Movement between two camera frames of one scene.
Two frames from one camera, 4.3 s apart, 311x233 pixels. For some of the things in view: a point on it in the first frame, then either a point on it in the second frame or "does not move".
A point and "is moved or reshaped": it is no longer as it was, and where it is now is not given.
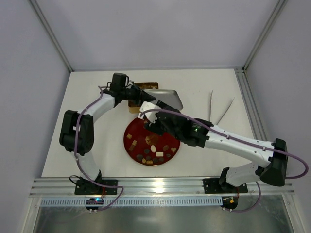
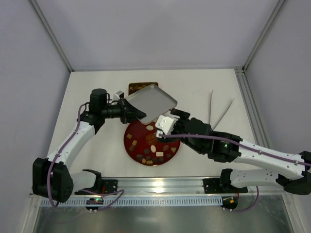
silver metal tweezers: [224, 113] does not move
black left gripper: [137, 93] → [123, 110]
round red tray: [148, 148] does not move
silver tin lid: [169, 96] is moved or reshaped
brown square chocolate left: [129, 136] does not move
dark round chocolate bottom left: [139, 157] does not move
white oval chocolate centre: [153, 148] does not move
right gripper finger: [164, 106] → [183, 114]
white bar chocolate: [159, 154] does not move
